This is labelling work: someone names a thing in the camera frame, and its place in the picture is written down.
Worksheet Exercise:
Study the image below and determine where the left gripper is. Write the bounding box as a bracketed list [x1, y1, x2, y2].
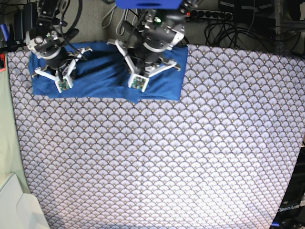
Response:
[133, 44, 166, 68]

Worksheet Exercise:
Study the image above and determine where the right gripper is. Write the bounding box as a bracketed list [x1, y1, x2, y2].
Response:
[44, 51, 69, 72]

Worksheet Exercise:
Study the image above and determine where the blue long-sleeve T-shirt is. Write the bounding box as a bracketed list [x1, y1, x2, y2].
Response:
[32, 42, 188, 103]

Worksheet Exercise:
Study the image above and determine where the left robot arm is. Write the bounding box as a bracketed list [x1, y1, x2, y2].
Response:
[116, 0, 200, 70]

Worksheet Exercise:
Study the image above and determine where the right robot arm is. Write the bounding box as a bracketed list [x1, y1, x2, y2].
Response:
[25, 0, 83, 76]

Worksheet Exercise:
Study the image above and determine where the black power strip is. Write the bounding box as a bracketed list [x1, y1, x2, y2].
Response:
[186, 9, 234, 21]

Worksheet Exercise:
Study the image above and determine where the patterned fan-print tablecloth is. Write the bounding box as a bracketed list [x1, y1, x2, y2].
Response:
[8, 45, 305, 229]

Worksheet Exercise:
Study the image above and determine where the white plastic bin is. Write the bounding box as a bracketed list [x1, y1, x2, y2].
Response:
[0, 173, 49, 229]

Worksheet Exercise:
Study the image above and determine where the black OpenArm box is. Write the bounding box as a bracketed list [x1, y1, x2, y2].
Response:
[270, 146, 305, 229]

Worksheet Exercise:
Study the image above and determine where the grey looped cable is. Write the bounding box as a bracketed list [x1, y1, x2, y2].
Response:
[102, 9, 131, 36]

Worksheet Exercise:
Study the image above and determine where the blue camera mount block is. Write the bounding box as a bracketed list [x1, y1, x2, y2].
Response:
[115, 0, 182, 10]

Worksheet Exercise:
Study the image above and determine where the blue-handled clamp at left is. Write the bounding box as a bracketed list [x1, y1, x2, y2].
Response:
[0, 23, 17, 52]

